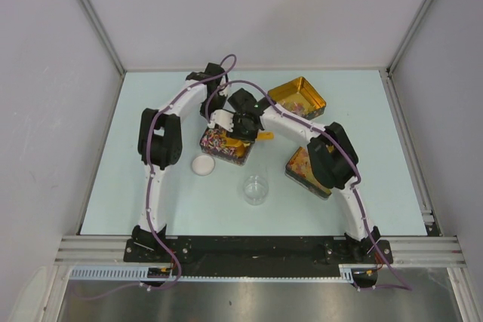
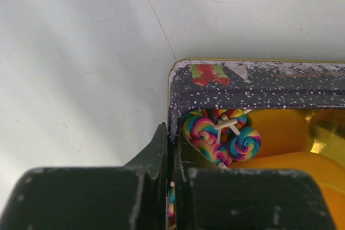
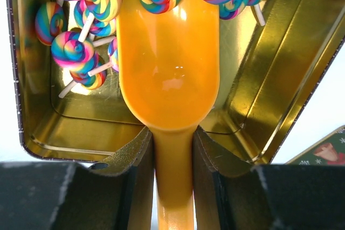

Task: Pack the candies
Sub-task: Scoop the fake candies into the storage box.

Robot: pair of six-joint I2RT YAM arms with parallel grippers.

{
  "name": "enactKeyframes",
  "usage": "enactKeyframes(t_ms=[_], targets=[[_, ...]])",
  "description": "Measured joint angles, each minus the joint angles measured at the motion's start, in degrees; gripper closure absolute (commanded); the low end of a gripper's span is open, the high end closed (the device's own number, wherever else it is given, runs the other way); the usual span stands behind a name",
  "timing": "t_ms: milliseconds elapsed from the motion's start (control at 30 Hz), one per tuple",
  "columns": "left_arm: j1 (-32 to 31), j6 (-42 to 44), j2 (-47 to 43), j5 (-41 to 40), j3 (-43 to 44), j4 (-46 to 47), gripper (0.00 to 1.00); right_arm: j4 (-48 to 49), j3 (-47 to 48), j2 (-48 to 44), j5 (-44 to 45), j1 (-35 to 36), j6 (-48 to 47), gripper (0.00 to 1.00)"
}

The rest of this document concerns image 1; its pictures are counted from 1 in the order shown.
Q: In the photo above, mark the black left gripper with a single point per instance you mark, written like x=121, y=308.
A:
x=223, y=98

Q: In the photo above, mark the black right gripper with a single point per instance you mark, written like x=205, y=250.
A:
x=250, y=138

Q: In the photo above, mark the tin with swirl lollipops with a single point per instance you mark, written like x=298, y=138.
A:
x=216, y=143

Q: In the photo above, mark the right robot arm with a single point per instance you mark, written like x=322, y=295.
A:
x=332, y=158

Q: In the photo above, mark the orange plastic scoop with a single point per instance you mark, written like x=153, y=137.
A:
x=260, y=137

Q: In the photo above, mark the white jar lid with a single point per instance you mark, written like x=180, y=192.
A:
x=203, y=165

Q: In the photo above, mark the tin with round lollipops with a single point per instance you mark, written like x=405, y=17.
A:
x=299, y=97

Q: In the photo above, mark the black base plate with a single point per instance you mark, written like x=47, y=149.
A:
x=258, y=255

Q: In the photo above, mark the grey slotted cable duct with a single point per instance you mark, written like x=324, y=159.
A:
x=155, y=274

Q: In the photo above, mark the tin with popsicle candies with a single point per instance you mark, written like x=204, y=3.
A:
x=298, y=168

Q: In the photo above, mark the clear glass jar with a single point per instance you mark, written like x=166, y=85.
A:
x=255, y=186

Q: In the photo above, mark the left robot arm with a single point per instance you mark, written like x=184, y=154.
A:
x=160, y=146

